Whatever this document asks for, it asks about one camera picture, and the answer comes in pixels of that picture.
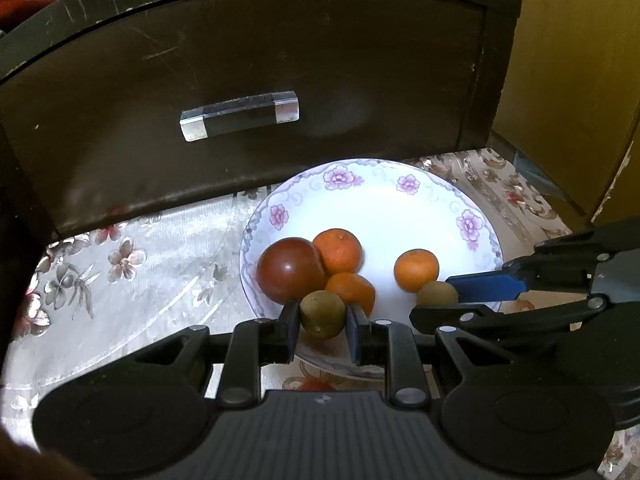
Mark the white floral plate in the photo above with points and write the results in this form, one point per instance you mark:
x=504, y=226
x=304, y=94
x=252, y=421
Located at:
x=380, y=215

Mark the dark wooden drawer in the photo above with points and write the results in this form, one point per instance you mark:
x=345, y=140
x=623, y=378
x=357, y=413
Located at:
x=350, y=85

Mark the dark wooden nightstand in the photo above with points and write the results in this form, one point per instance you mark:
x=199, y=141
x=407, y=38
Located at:
x=250, y=60

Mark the small red tomato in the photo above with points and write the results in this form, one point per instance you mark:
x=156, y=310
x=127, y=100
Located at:
x=314, y=386

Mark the beige floral tablecloth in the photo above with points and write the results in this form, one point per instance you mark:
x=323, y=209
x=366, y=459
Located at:
x=140, y=300

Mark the brown longan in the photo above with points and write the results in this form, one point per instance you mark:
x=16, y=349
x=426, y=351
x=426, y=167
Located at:
x=322, y=314
x=436, y=294

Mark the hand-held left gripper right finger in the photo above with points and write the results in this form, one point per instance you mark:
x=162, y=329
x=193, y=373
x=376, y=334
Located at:
x=354, y=335

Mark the orange mandarin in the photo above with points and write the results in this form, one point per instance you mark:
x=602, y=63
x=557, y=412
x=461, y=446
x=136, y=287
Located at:
x=416, y=270
x=341, y=249
x=356, y=294

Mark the red blanket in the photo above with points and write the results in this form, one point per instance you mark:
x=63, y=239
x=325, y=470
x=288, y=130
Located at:
x=12, y=10

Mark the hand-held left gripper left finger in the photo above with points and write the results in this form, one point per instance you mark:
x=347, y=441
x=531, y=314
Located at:
x=289, y=332

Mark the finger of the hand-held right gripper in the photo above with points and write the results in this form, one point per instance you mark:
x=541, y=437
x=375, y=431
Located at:
x=500, y=322
x=485, y=286

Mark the large dark red tomato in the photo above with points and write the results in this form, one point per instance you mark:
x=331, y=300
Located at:
x=290, y=272

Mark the wooden wardrobe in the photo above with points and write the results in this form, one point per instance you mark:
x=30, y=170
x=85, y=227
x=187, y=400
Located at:
x=575, y=85

